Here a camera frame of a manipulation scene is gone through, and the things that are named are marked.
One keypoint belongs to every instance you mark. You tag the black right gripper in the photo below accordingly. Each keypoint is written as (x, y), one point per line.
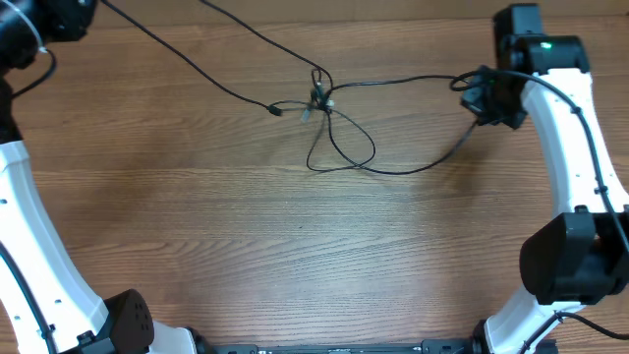
(473, 102)

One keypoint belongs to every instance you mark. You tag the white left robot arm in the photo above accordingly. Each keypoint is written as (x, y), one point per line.
(50, 305)

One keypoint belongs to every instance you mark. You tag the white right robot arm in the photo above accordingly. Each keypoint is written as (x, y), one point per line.
(581, 255)

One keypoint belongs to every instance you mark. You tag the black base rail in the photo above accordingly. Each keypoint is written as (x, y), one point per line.
(339, 348)

